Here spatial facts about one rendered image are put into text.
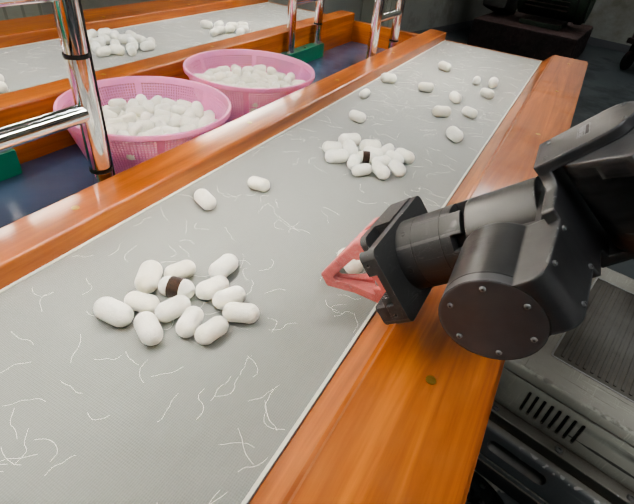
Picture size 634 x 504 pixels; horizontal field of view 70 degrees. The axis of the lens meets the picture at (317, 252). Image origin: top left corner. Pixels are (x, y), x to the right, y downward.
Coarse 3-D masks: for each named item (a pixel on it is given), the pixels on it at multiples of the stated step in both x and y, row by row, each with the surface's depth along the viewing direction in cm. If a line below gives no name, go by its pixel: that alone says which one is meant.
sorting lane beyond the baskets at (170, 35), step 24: (144, 24) 123; (168, 24) 126; (192, 24) 129; (264, 24) 137; (0, 48) 95; (24, 48) 97; (48, 48) 98; (168, 48) 107; (0, 72) 84; (24, 72) 86; (48, 72) 87
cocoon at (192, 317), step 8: (184, 312) 39; (192, 312) 39; (200, 312) 39; (184, 320) 38; (192, 320) 38; (200, 320) 39; (176, 328) 38; (184, 328) 38; (192, 328) 38; (184, 336) 38
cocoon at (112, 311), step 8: (96, 304) 38; (104, 304) 38; (112, 304) 38; (120, 304) 38; (96, 312) 38; (104, 312) 38; (112, 312) 38; (120, 312) 38; (128, 312) 38; (104, 320) 38; (112, 320) 38; (120, 320) 38; (128, 320) 38
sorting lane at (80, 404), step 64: (512, 64) 128; (320, 128) 78; (384, 128) 81; (192, 192) 58; (256, 192) 59; (320, 192) 61; (384, 192) 62; (448, 192) 64; (64, 256) 46; (128, 256) 47; (192, 256) 48; (256, 256) 49; (320, 256) 50; (0, 320) 38; (64, 320) 39; (320, 320) 42; (0, 384) 34; (64, 384) 34; (128, 384) 35; (192, 384) 35; (256, 384) 36; (320, 384) 36; (0, 448) 30; (64, 448) 30; (128, 448) 31; (192, 448) 31; (256, 448) 32
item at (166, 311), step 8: (176, 296) 40; (184, 296) 41; (160, 304) 39; (168, 304) 39; (176, 304) 40; (184, 304) 40; (160, 312) 39; (168, 312) 39; (176, 312) 40; (160, 320) 39; (168, 320) 39
